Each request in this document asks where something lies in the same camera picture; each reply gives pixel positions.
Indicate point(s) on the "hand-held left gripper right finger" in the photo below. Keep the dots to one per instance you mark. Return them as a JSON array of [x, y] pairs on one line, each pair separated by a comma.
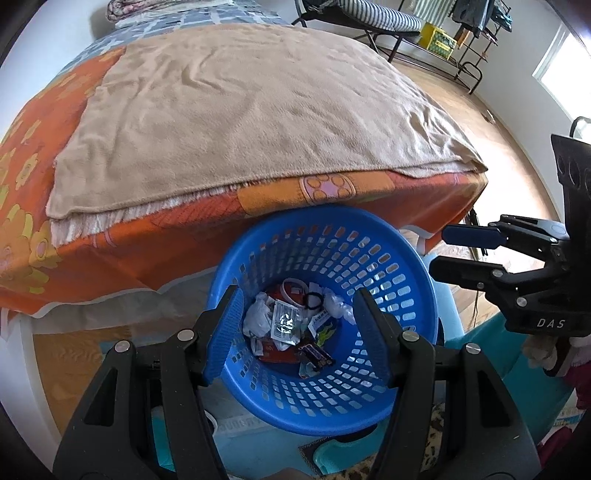
[[371, 332]]

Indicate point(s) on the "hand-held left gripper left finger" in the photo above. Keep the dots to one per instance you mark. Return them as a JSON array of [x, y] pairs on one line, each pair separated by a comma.
[[226, 332]]

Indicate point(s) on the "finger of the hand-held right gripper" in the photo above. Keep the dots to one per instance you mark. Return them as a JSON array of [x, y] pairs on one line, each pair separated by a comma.
[[471, 235], [466, 272]]

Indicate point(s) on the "white tissue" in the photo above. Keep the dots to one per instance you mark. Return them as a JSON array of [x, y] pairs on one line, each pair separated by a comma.
[[258, 318], [337, 304]]

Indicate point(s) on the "blue snack packet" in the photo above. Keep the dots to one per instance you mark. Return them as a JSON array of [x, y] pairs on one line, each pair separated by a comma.
[[323, 333]]

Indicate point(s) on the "white printed packet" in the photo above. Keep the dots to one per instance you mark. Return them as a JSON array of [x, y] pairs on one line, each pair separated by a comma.
[[284, 321]]

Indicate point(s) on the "brown chocolate bar wrapper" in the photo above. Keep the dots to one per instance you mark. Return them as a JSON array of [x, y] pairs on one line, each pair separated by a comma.
[[316, 355]]

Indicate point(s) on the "white wristband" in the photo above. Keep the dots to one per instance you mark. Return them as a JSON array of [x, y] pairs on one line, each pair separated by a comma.
[[298, 286]]

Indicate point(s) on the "blue plastic basket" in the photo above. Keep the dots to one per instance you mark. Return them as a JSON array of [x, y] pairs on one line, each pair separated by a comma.
[[323, 240]]

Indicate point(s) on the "person's right forearm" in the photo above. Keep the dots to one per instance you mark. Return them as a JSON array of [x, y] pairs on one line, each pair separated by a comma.
[[579, 383]]

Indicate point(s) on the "person's right hand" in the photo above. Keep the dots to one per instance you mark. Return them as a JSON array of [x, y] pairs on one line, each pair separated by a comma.
[[542, 351]]

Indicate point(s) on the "light blue plastic stool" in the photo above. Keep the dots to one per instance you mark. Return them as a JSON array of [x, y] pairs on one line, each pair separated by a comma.
[[450, 314]]

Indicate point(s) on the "white bed skirt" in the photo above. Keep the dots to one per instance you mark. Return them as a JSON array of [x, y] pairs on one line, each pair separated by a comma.
[[115, 309]]

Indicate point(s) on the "orange floral bedsheet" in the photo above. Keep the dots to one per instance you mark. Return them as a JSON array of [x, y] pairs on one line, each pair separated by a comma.
[[138, 258]]

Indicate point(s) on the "teal plastic bin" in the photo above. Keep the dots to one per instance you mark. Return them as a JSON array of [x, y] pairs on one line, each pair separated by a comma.
[[517, 383]]

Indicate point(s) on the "leopard print rug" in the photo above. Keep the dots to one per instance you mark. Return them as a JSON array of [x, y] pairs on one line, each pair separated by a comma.
[[434, 443]]

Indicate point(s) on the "window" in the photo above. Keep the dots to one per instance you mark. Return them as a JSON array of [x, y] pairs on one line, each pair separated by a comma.
[[568, 69]]

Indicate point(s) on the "black metal rack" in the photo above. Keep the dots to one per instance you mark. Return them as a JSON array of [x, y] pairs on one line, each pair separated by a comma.
[[475, 60]]

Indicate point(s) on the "yellow crate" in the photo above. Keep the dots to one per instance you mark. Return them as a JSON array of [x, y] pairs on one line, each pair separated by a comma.
[[438, 41]]

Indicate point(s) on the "tan blanket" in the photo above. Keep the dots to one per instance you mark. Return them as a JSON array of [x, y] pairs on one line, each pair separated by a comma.
[[254, 115]]

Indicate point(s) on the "green striped cloth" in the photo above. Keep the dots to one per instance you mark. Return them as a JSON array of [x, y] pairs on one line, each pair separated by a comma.
[[431, 10]]

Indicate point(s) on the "striped chair cushion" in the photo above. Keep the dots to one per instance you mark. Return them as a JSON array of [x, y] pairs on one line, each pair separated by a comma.
[[383, 14]]

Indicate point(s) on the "black folding chair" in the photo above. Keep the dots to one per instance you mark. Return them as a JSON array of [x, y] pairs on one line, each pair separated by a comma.
[[323, 18]]

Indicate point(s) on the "blue patterned sheet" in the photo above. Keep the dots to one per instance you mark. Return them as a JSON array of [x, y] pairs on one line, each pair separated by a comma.
[[194, 16]]

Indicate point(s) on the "folded floral quilt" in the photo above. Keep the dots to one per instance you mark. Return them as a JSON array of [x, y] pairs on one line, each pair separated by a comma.
[[138, 7]]

